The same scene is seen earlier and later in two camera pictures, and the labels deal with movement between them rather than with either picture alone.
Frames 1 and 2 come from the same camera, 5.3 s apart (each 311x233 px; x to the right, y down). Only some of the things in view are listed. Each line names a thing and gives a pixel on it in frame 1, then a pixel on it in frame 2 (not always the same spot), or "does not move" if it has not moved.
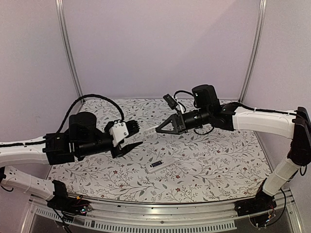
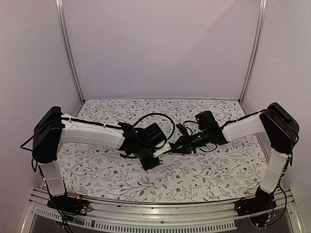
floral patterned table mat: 182,167 does not move
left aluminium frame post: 60,11 does not move
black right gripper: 180,122 → 187,142
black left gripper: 119,152 → 147,166
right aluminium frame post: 262,13 does not move
